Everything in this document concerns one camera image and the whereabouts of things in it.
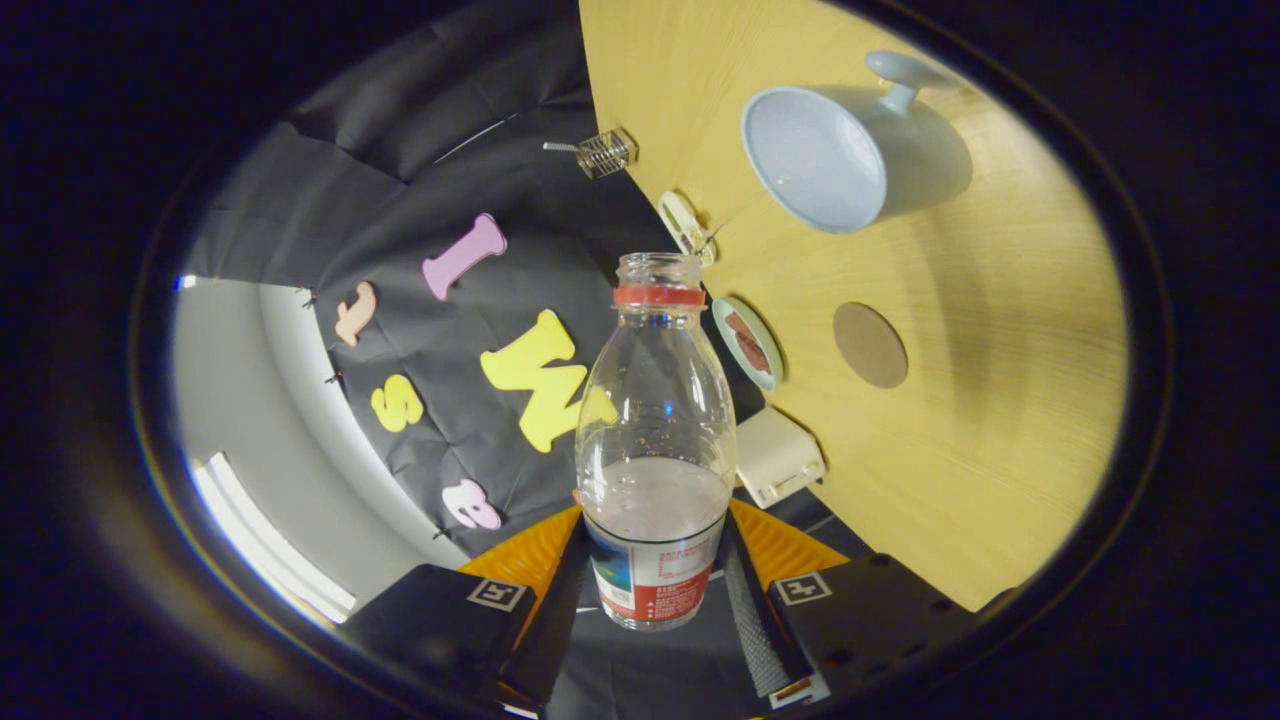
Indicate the brown meat slice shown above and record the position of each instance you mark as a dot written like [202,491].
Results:
[755,355]
[738,327]

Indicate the wooden table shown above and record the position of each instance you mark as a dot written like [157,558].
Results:
[980,450]

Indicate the pale green round plate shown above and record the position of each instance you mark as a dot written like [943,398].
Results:
[775,370]

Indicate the clear plastic juice bottle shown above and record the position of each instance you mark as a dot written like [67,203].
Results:
[655,500]

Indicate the white toaster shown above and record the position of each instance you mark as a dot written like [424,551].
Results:
[780,455]

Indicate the metal spoon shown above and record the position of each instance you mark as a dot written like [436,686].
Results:
[560,147]

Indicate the white divided snack tray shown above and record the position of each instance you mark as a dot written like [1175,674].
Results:
[683,225]

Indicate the round brown coaster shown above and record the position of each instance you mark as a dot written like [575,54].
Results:
[870,345]

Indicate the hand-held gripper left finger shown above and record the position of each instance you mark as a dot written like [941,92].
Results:
[555,630]

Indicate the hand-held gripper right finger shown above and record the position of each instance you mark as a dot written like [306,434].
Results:
[765,640]

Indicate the large ceiling light panel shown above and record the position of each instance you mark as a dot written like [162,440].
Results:
[270,545]

